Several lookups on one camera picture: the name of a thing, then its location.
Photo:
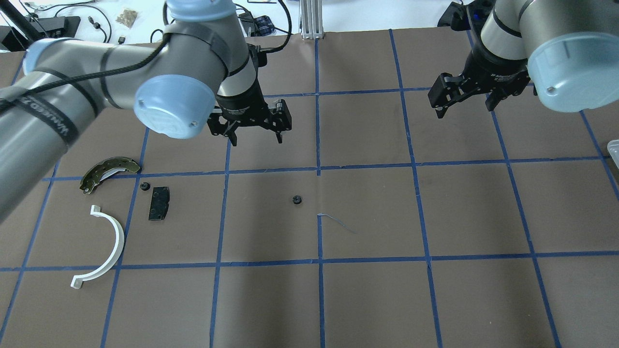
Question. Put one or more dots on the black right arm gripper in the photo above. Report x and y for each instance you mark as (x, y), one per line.
(495, 71)

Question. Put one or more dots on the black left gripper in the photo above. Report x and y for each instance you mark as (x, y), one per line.
(240, 105)

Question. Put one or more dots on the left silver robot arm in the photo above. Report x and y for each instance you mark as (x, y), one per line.
(202, 74)

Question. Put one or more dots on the black brake pad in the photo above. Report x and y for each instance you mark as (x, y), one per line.
(159, 203)

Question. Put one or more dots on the brown paper table mat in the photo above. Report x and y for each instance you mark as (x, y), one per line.
(481, 229)

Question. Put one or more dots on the green curved brake shoe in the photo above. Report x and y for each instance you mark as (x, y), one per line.
(106, 169)

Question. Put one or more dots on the aluminium frame post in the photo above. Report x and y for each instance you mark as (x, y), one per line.
(311, 19)

